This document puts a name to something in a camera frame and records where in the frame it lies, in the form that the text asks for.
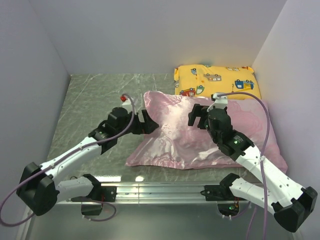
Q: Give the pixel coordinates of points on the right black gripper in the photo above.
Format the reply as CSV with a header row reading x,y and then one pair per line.
x,y
198,110

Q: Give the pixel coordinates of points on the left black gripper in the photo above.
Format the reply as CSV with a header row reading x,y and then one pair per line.
x,y
146,127

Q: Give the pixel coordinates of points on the pink pillowcase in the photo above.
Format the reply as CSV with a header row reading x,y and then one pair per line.
x,y
179,146

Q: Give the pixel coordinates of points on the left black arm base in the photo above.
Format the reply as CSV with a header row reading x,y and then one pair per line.
x,y
93,204

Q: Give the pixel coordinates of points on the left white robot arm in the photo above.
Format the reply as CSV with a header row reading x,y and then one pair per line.
x,y
42,186

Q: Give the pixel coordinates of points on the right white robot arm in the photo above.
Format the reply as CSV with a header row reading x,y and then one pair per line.
x,y
289,202

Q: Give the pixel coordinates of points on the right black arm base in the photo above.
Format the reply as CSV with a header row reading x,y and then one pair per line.
x,y
228,205

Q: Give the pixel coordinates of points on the yellow cartoon print pillow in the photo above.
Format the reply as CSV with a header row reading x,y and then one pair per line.
x,y
200,80

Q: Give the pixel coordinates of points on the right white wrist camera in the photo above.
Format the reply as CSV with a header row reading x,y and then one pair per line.
x,y
219,102

